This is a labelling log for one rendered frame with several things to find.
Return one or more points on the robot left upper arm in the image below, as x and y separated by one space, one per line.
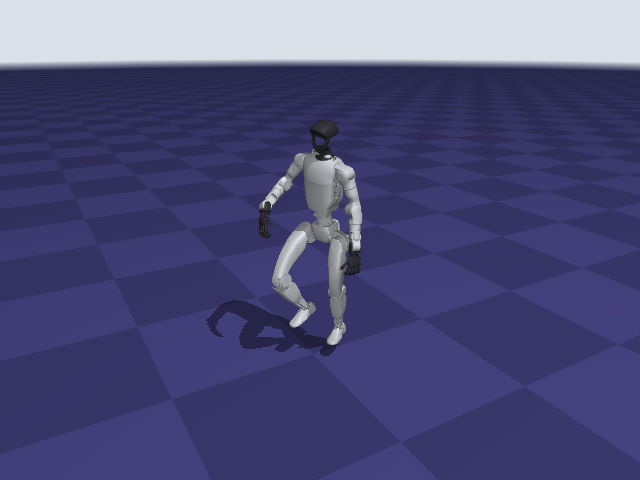
346 176

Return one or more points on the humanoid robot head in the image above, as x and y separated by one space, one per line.
324 129

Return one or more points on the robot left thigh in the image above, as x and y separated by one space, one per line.
339 245

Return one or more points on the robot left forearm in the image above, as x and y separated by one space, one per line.
355 227

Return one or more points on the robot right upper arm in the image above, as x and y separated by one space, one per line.
293 171

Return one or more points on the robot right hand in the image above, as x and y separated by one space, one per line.
264 220

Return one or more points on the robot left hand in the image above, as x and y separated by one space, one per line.
353 261

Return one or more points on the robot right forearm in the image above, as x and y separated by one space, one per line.
273 196

